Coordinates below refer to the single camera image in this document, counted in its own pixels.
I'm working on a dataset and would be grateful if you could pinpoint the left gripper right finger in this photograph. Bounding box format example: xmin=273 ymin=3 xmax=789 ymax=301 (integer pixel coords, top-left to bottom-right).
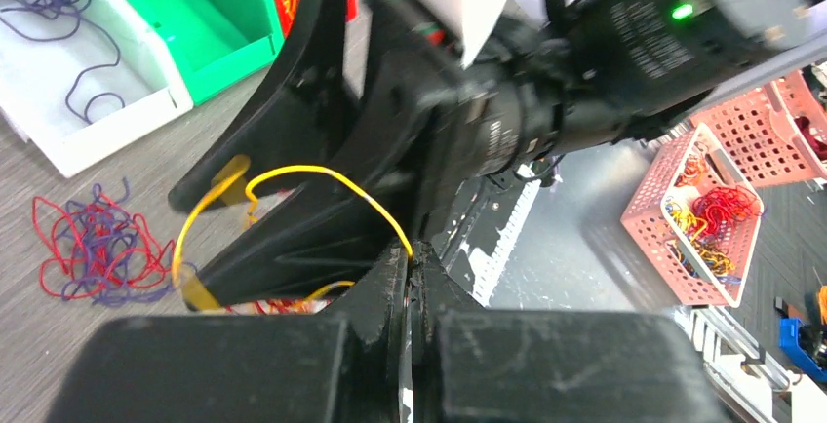
xmin=410 ymin=243 xmax=728 ymax=422

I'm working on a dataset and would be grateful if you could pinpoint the blue box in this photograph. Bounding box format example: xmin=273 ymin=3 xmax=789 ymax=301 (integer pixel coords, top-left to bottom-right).
xmin=779 ymin=318 xmax=826 ymax=384

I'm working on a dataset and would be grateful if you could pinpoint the white plastic bin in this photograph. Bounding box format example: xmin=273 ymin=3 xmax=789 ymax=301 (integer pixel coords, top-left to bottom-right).
xmin=1 ymin=0 xmax=194 ymax=177

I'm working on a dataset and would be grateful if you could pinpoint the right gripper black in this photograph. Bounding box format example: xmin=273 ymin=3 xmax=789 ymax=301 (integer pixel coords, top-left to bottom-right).
xmin=168 ymin=0 xmax=563 ymax=310

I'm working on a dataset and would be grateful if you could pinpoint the pink basket with cables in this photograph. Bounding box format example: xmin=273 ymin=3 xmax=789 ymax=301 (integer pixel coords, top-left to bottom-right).
xmin=621 ymin=125 xmax=764 ymax=308

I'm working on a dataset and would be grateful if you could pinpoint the green plastic bin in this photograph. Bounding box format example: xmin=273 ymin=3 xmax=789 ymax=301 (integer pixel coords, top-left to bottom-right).
xmin=127 ymin=0 xmax=284 ymax=105

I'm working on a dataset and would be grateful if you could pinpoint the purple red cable bundle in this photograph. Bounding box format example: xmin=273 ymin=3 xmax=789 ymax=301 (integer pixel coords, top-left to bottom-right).
xmin=32 ymin=177 xmax=195 ymax=308

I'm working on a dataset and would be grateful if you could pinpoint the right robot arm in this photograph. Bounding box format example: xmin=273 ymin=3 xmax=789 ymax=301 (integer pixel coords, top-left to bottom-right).
xmin=169 ymin=0 xmax=820 ymax=310

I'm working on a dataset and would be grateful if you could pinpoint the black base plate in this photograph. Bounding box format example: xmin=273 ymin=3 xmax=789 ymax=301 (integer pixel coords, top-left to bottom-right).
xmin=431 ymin=167 xmax=541 ymax=307

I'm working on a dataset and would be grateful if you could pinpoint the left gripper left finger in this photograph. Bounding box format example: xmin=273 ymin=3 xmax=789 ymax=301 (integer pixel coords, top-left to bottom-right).
xmin=47 ymin=243 xmax=408 ymax=422

